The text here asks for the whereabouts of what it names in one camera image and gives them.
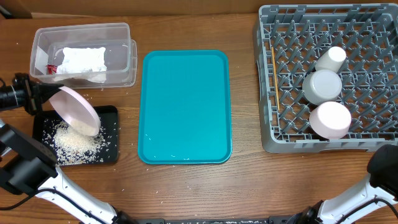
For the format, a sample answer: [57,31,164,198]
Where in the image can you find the grey dishwasher rack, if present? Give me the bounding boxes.
[253,3,397,153]

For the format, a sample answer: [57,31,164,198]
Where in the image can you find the grey bowl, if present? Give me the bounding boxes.
[302,70,342,105]

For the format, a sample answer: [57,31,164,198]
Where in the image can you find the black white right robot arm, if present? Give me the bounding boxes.
[287,144,397,224]

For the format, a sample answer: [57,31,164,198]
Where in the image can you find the black tray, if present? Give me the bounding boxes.
[32,105,119,164]

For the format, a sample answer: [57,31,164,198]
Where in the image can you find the white napkin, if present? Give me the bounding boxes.
[53,47,107,83]

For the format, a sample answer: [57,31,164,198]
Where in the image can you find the white paper cup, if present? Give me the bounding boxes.
[315,46,346,73]

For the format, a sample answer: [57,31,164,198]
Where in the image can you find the large white plate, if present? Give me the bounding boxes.
[49,86,101,136]

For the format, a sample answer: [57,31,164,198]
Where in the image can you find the teal plastic tray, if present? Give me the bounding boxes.
[137,50,233,165]

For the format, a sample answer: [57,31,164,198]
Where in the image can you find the red snack wrapper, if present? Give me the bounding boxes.
[46,64,57,75]

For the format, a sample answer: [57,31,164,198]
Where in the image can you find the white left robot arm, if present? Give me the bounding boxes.
[1,73,135,224]

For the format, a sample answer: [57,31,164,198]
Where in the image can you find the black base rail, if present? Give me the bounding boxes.
[133,216,294,224]

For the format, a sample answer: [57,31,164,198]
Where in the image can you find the pile of rice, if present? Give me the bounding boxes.
[42,119,111,166]

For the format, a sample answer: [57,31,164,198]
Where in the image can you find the clear plastic bin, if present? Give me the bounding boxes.
[29,22,137,89]

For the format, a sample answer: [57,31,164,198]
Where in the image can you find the wooden chopstick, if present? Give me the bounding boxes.
[271,47,280,112]

